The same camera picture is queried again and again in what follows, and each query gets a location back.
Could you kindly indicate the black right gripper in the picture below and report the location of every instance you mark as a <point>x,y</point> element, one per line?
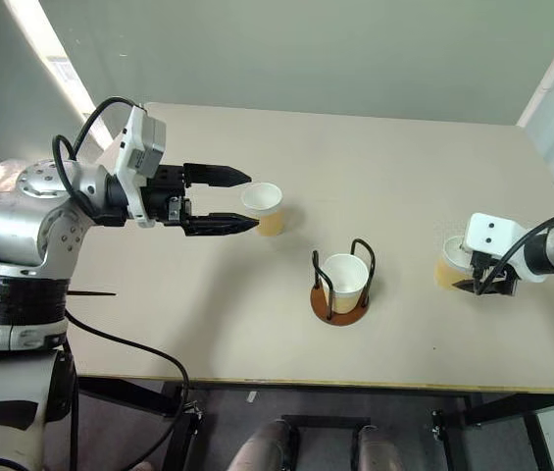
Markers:
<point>499,282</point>

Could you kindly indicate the dark rounded shape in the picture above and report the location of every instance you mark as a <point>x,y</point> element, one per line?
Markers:
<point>262,449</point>
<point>379,451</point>

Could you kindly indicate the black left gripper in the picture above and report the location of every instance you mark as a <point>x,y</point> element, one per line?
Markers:
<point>164,201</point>

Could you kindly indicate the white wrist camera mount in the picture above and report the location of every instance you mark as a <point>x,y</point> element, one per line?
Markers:
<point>128,147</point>
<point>489,230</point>

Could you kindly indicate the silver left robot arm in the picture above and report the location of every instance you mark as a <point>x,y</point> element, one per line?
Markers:
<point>12,230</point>

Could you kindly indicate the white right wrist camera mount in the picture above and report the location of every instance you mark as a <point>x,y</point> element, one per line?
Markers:
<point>489,230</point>

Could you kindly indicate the paper cup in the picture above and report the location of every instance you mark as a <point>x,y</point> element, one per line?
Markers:
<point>269,216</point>
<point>345,279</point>
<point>445,275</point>

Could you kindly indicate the small white tag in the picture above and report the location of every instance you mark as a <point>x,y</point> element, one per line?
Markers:
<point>251,396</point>

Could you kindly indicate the black metal table frame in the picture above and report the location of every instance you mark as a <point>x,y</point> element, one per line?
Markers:
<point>502,409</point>

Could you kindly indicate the thin black pointed rod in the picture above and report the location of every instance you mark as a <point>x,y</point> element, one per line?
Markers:
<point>92,294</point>

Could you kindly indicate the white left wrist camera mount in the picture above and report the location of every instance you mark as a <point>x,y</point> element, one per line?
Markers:
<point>128,147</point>

